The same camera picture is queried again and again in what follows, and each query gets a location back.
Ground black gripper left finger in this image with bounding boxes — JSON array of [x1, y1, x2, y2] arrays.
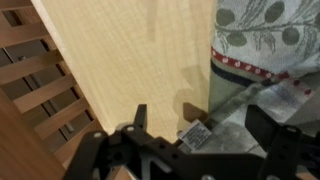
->
[[63, 103, 201, 180]]

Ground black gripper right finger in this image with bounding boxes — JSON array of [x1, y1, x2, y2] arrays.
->
[[244, 103, 320, 180]]

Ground green grey patterned cloth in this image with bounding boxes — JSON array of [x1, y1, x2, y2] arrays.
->
[[176, 0, 320, 159]]

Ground wooden chair with curved back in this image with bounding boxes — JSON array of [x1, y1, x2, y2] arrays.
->
[[0, 0, 105, 180]]

